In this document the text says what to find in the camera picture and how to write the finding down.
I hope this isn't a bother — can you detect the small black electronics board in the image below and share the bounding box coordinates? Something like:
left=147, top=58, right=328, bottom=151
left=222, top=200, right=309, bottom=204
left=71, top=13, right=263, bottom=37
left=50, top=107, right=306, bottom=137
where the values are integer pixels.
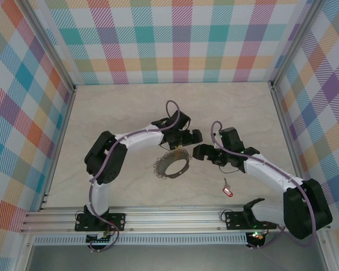
left=247, top=230, right=266, bottom=246
left=85, top=233, right=115, bottom=245

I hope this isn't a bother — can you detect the aluminium mounting rail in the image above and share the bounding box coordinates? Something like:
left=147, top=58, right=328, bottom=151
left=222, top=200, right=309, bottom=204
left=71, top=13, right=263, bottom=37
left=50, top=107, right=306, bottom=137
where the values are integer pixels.
left=19, top=204, right=289, bottom=235

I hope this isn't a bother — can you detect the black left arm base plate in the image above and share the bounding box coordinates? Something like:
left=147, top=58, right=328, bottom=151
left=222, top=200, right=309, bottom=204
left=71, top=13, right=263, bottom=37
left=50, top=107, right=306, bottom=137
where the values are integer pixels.
left=75, top=211, right=127, bottom=233

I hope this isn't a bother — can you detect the aluminium side rail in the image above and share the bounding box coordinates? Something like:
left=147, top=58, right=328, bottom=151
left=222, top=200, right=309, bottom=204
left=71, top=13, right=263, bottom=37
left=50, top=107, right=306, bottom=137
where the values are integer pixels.
left=270, top=81, right=307, bottom=187
left=39, top=84, right=77, bottom=212

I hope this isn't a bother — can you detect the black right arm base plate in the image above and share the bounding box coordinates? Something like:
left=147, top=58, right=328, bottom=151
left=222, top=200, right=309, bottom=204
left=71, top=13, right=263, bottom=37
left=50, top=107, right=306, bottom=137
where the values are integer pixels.
left=224, top=210, right=277, bottom=231

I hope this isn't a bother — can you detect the silver key with red tag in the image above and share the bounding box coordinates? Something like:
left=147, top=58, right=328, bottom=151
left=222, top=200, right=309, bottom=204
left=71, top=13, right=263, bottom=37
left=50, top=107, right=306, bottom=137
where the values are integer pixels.
left=222, top=177, right=236, bottom=198

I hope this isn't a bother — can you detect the aluminium corner post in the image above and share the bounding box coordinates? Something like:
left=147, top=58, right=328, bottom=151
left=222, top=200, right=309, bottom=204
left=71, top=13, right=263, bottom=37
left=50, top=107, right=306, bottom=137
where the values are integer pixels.
left=270, top=0, right=324, bottom=90
left=16, top=0, right=77, bottom=94

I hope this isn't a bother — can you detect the white slotted cable duct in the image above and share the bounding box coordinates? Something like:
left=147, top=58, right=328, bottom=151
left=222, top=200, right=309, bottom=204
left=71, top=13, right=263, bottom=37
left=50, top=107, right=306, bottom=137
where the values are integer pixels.
left=33, top=233, right=249, bottom=246

